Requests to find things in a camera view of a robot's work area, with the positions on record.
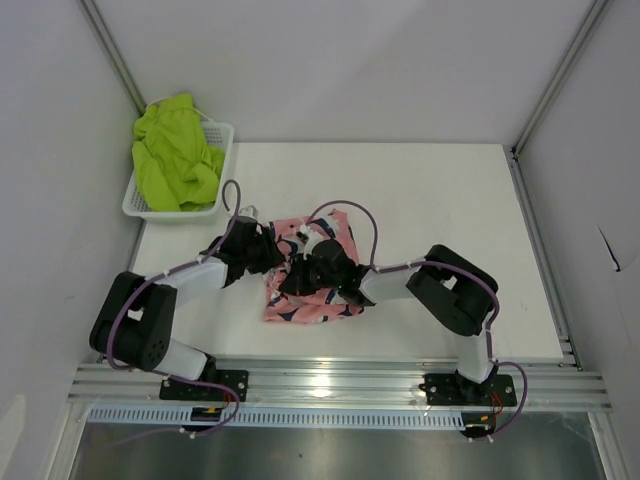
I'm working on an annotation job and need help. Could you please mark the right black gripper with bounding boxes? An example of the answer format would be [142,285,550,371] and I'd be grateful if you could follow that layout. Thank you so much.
[279,253,342,297]

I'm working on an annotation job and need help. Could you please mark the pink shark print shorts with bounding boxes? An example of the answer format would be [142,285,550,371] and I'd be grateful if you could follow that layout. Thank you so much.
[263,209,365,324]

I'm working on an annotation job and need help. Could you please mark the lime green shorts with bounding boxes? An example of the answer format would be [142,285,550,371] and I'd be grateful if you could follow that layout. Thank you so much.
[132,93,226,213]

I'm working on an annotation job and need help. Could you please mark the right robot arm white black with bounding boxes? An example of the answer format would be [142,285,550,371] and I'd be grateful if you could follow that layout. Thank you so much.
[280,240,500,404]

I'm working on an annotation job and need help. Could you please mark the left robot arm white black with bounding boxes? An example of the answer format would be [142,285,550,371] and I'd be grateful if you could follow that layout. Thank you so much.
[89,216,284,400]

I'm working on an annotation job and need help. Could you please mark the white plastic basket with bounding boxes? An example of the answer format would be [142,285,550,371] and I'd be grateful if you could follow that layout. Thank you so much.
[122,116,234,224]

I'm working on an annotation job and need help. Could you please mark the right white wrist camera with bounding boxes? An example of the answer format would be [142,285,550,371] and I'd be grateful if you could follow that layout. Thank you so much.
[297,224,324,257]

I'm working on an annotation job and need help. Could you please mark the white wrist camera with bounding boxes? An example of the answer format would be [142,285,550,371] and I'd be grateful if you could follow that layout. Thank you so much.
[238,205,259,223]
[297,224,324,257]

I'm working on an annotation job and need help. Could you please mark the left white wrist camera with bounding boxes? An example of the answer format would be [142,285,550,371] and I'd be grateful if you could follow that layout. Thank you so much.
[238,205,259,223]

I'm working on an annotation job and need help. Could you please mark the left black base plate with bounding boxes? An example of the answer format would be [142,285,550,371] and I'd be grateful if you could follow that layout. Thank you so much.
[158,368,250,404]

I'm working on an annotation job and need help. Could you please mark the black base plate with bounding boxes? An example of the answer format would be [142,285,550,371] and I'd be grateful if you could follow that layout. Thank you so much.
[418,373,518,407]
[158,368,250,404]

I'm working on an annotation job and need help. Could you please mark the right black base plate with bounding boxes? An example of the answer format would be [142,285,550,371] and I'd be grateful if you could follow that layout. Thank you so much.
[418,373,518,407]

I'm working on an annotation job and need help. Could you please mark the white slotted cable duct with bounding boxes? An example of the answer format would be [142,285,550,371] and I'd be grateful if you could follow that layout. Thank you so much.
[87,404,464,431]

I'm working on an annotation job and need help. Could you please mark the aluminium mounting rail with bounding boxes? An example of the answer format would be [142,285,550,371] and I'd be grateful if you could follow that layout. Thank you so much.
[67,356,612,412]

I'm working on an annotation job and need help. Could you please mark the left aluminium frame post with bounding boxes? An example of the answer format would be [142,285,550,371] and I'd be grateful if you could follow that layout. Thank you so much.
[77,0,146,116]

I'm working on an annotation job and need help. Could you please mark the aluminium frame post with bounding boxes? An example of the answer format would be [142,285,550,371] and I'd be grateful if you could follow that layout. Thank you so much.
[509,0,616,156]
[77,0,146,116]

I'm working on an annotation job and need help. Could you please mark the right aluminium frame post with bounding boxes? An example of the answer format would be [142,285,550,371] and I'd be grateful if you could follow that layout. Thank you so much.
[509,0,616,156]

